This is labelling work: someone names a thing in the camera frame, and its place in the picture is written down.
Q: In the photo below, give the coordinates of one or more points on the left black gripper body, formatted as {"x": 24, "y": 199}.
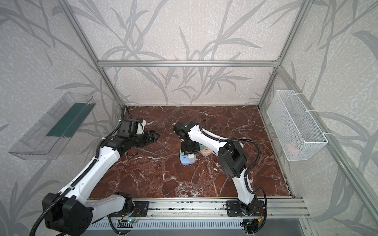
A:
{"x": 148, "y": 136}

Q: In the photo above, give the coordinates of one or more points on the blue square power strip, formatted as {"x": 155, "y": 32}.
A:
{"x": 184, "y": 159}

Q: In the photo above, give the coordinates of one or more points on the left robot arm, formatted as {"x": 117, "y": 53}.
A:
{"x": 69, "y": 211}

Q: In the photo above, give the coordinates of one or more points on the clear plastic wall bin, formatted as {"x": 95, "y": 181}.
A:
{"x": 50, "y": 135}

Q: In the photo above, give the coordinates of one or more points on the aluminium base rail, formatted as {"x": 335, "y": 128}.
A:
{"x": 219, "y": 208}

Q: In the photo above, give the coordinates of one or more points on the white plug adapter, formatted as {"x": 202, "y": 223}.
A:
{"x": 191, "y": 157}

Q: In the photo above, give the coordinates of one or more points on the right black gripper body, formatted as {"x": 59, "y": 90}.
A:
{"x": 190, "y": 147}

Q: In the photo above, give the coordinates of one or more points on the pink round power strip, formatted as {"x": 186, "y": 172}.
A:
{"x": 205, "y": 151}

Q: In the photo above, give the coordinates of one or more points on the white wire mesh basket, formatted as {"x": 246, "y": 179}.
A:
{"x": 297, "y": 131}

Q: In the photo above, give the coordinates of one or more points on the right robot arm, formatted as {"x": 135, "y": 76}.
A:
{"x": 232, "y": 158}

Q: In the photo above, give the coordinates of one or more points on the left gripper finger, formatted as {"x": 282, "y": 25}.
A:
{"x": 151, "y": 135}
{"x": 147, "y": 142}

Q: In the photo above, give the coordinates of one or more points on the aluminium frame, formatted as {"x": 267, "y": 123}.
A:
{"x": 355, "y": 178}

